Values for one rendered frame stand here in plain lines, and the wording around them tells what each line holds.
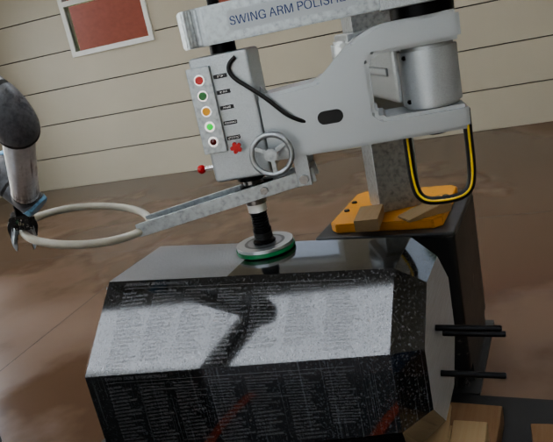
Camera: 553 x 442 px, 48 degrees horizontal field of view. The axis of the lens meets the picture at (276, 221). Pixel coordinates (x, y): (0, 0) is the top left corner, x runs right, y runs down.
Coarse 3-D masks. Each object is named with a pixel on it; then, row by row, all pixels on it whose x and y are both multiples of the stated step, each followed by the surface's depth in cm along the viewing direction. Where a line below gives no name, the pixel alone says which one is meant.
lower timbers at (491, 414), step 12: (456, 408) 242; (468, 408) 241; (480, 408) 240; (492, 408) 238; (468, 420) 234; (480, 420) 233; (492, 420) 231; (492, 432) 225; (540, 432) 222; (552, 432) 220
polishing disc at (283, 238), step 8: (272, 232) 237; (280, 232) 235; (288, 232) 233; (248, 240) 233; (280, 240) 226; (288, 240) 224; (240, 248) 226; (248, 248) 224; (256, 248) 223; (264, 248) 221; (272, 248) 219; (280, 248) 220
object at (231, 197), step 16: (288, 176) 214; (304, 176) 209; (224, 192) 230; (240, 192) 218; (256, 192) 217; (272, 192) 216; (176, 208) 235; (192, 208) 222; (208, 208) 221; (224, 208) 220; (144, 224) 226; (160, 224) 226; (176, 224) 225
